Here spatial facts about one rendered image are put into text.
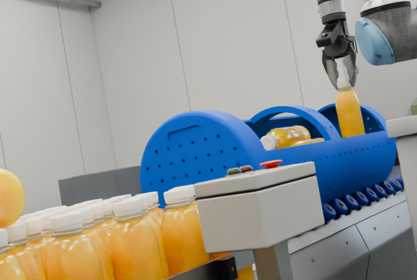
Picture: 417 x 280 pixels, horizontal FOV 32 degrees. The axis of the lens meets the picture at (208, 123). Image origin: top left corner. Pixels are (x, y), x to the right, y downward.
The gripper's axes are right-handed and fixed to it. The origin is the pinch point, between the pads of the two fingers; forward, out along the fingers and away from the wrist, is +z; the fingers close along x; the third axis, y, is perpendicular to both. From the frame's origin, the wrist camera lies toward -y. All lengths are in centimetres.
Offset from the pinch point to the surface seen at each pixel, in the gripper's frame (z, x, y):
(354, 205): 32.6, -5.9, -23.9
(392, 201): 35.8, -5.6, 5.8
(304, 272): 41, -7, -61
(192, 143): 11, 5, -76
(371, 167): 24.5, -7.3, -10.6
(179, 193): 19, -12, -108
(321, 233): 36, -6, -46
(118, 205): 19, -11, -121
